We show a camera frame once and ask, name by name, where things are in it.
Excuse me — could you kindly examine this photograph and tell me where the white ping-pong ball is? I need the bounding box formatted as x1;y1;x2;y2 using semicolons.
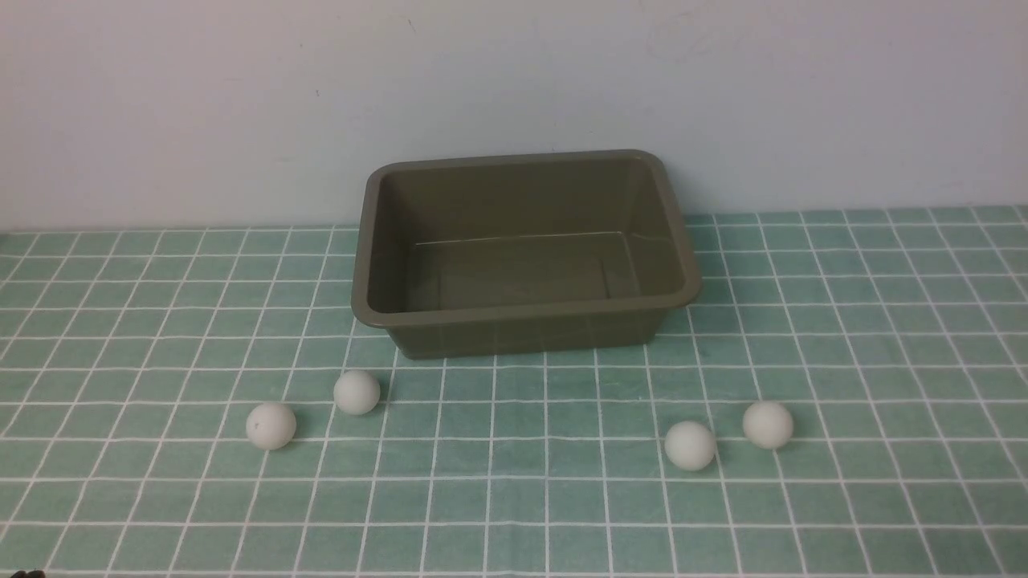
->
742;400;794;450
245;402;297;451
663;421;715;471
333;369;381;416

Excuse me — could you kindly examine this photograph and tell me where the olive green plastic bin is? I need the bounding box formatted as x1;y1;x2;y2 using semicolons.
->
350;149;704;360

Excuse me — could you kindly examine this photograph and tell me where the green checkered tablecloth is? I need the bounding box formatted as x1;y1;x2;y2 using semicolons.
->
1;206;1027;577

